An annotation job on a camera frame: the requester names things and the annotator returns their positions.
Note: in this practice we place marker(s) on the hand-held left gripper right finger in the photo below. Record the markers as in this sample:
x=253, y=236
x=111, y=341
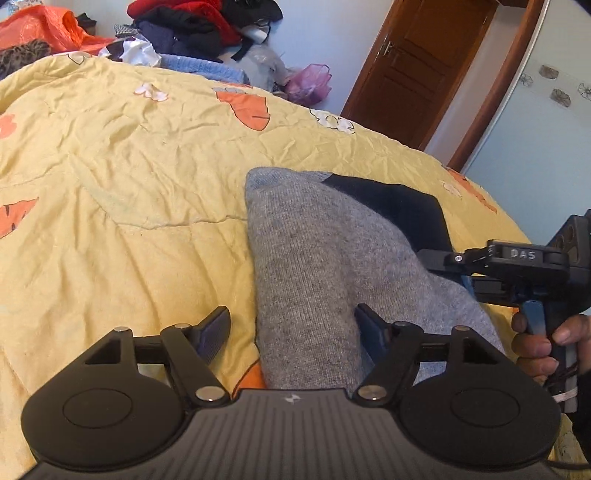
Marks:
x=371, y=332

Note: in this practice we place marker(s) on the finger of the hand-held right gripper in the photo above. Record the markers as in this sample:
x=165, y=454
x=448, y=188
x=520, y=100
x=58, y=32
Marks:
x=438, y=261

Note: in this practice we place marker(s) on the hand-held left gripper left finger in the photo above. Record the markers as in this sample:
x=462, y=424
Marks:
x=214, y=334

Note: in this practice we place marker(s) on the grey and navy sweater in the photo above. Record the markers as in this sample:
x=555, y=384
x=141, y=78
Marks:
x=314, y=277

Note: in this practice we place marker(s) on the person's right hand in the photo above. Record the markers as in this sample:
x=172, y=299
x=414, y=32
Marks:
x=531, y=355

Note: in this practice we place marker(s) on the yellow printed blanket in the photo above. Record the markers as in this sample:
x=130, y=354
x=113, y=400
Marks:
x=115, y=184

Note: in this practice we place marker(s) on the brown wooden door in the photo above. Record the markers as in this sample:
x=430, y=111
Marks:
x=415, y=74

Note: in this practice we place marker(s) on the pink plastic bag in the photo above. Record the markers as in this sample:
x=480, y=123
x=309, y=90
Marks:
x=311, y=83

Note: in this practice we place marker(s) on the clear plastic bag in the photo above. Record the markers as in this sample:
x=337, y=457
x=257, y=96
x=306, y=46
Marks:
x=265, y=67

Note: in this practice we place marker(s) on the light blue knitted cloth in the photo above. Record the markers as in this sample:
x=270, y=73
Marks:
x=203, y=69

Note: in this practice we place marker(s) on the navy blue garment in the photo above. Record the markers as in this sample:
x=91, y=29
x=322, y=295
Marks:
x=184, y=34

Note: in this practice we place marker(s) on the red garment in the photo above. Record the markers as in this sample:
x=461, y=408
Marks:
x=175, y=8

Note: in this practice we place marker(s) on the leopard print cloth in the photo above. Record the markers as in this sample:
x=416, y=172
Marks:
x=21, y=55

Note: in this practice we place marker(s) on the orange plastic bag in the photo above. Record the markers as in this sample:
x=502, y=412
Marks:
x=41, y=30

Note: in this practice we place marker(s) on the brown wooden door frame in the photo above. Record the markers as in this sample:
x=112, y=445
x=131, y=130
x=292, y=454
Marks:
x=498, y=83

